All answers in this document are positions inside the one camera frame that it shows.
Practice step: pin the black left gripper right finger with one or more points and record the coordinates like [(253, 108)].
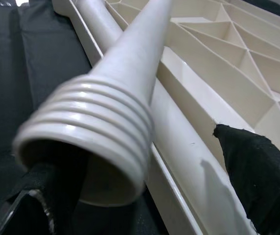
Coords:
[(262, 176)]

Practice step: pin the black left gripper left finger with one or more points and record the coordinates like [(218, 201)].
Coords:
[(56, 191)]

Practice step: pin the white plastic table leg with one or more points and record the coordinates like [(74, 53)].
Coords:
[(184, 137), (135, 61)]

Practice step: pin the white plastic children table top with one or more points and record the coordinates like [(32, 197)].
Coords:
[(228, 73)]

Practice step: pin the black table cloth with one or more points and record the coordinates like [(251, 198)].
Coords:
[(20, 73)]

